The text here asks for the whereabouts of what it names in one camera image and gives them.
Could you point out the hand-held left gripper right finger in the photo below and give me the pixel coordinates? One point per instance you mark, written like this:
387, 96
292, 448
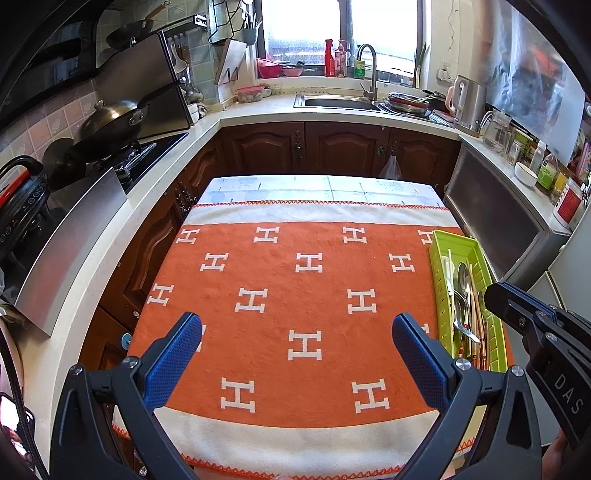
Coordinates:
420, 364

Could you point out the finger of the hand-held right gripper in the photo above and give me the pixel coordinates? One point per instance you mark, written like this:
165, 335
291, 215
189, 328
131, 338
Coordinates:
508, 305
526, 295

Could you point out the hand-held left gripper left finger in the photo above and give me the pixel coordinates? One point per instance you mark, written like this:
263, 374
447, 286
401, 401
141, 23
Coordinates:
175, 355

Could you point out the large metal spoon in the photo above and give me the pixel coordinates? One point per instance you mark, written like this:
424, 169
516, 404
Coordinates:
464, 277

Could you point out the white ceramic spoon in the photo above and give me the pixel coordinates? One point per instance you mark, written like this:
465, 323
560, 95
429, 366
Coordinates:
447, 270

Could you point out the green plastic utensil tray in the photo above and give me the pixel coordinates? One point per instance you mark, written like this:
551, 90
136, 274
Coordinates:
461, 247

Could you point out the person's right hand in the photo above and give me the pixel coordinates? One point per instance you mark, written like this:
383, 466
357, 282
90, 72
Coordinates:
554, 461

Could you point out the grey refrigerator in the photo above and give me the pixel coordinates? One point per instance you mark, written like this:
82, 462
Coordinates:
577, 267

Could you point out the grey frosted door cabinet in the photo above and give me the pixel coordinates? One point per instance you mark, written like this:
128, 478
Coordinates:
498, 217

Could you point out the red label white container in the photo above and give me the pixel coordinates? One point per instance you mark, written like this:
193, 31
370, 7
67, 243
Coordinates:
571, 203

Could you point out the yellow jar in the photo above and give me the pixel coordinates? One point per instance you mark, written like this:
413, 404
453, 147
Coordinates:
559, 188

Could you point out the orange printed towel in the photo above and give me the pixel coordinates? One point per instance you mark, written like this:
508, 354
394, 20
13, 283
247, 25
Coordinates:
318, 300

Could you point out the white ceramic bowl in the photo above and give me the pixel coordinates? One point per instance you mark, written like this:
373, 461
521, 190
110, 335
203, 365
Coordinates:
526, 174

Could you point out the green label bottle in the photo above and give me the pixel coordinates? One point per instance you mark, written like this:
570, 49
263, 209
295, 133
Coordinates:
548, 171

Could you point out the white plastic bottle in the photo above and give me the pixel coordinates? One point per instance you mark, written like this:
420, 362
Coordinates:
537, 157

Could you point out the glass spice jar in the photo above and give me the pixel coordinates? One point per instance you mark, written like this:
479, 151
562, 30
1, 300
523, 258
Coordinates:
515, 152

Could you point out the steel stove splash guard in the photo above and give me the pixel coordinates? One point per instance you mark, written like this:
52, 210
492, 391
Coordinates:
69, 249
161, 78

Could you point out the glass pitcher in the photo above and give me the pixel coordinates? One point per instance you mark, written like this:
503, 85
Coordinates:
496, 131

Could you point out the white plastic bag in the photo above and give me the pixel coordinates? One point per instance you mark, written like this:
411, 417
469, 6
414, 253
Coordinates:
391, 168

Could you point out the steel electric kettle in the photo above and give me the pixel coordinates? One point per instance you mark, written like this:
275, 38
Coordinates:
468, 104

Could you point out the black gas stove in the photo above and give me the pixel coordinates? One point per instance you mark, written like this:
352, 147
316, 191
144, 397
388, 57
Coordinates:
138, 157

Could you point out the pale blue checked tablecloth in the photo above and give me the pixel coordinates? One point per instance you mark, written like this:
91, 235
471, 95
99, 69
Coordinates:
300, 187

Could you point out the black electric pressure cooker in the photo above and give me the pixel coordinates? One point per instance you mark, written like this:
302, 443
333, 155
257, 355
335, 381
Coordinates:
21, 207

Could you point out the stacked dishes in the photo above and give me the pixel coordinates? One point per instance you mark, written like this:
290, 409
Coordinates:
411, 101

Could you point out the brown wooden base cabinets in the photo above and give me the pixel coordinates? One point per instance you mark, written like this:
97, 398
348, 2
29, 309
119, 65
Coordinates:
268, 147

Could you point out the dark steel wok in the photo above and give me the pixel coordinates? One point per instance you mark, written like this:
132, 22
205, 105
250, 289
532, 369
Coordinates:
108, 121

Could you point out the steel sink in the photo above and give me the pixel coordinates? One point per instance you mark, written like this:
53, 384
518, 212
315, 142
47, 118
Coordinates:
341, 102

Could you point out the pink bowl of produce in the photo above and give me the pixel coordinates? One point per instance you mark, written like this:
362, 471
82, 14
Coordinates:
249, 94

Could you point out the steel faucet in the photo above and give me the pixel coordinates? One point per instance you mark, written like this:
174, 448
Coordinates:
369, 69

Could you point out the green dish soap bottle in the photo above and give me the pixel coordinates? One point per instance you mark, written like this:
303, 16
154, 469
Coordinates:
360, 69

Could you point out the wooden cutting board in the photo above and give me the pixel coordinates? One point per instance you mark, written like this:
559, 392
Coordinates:
228, 64

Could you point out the pink soap bottle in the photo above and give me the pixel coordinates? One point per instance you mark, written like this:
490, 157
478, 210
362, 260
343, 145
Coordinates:
340, 57

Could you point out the pink plastic basin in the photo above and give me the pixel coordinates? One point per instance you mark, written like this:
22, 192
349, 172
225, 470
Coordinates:
270, 69
293, 71

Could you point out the red spray bottle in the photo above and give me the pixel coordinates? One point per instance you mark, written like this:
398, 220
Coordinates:
328, 57

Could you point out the hanging black frying pan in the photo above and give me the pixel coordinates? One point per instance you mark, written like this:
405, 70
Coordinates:
131, 30

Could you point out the grey hanging utensil holder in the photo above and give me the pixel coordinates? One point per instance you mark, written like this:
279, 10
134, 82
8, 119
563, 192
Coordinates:
249, 32

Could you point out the black range hood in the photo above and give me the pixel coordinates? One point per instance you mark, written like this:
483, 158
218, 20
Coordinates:
51, 46

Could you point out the kitchen window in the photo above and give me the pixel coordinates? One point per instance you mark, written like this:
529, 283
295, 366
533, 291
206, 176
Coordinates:
300, 27

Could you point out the white wall socket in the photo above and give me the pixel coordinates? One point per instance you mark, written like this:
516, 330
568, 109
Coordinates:
443, 74

